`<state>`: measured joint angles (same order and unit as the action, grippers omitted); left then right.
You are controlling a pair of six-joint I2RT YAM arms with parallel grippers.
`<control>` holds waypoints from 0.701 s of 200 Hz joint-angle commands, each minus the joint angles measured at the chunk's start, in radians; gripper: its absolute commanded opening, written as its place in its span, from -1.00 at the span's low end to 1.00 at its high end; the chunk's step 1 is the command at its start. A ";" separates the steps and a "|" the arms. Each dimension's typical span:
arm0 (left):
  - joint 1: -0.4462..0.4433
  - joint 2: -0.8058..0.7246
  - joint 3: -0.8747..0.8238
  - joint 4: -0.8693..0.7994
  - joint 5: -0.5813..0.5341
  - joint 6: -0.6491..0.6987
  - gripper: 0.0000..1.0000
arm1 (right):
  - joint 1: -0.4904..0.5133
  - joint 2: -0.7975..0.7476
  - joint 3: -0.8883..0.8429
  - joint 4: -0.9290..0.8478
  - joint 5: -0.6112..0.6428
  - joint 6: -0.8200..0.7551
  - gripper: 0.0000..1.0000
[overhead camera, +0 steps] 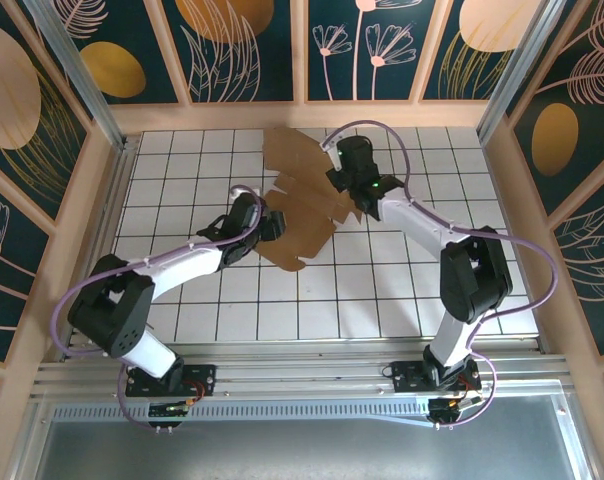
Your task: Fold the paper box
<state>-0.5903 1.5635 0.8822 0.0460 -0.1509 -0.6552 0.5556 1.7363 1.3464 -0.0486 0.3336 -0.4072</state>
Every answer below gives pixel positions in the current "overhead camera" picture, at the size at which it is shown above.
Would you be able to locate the aluminium side rail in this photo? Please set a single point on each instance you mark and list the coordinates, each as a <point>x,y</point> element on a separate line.
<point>107,230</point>

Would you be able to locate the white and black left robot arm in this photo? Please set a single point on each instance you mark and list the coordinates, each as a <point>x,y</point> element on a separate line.
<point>182,265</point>

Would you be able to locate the aluminium rail frame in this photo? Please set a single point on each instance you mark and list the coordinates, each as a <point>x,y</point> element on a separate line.
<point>302,372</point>

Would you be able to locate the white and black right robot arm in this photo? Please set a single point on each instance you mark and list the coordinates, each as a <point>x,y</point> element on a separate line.
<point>417,220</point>

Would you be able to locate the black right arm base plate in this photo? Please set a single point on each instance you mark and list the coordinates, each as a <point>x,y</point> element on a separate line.
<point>407,377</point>

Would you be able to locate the aluminium corner post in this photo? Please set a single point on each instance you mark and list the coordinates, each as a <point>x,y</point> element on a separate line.
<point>526,65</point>
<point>74,65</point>

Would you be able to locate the black left circuit board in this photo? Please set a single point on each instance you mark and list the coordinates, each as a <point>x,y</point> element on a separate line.
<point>169,411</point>

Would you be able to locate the black right circuit board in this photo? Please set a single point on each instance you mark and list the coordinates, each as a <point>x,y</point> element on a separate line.
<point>444,407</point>

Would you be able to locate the brown cardboard paper box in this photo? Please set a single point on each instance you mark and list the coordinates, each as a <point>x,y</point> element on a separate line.
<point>302,220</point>

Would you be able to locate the black circuit board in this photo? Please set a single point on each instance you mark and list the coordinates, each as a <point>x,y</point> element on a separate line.
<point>444,407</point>
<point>169,411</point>

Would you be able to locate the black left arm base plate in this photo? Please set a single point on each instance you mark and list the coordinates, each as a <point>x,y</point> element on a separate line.
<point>204,374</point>

